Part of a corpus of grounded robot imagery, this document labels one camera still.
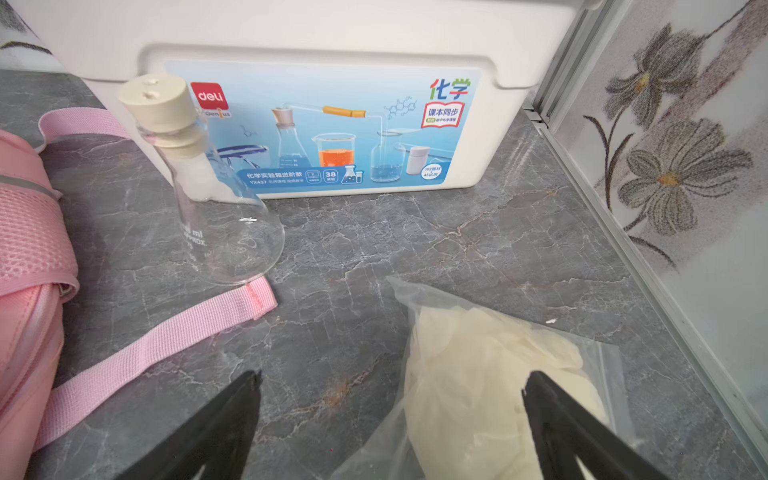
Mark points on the white box with blue lid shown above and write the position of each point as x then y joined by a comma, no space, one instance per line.
314,98

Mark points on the glass flask with stopper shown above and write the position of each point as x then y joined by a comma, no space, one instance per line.
230,235

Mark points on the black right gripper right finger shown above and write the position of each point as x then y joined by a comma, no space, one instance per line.
570,441

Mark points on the plastic bag of white gloves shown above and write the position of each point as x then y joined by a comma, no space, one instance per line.
459,412

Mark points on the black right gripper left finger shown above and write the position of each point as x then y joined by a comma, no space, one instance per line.
212,444

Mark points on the pink backpack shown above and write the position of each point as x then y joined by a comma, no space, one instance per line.
38,276

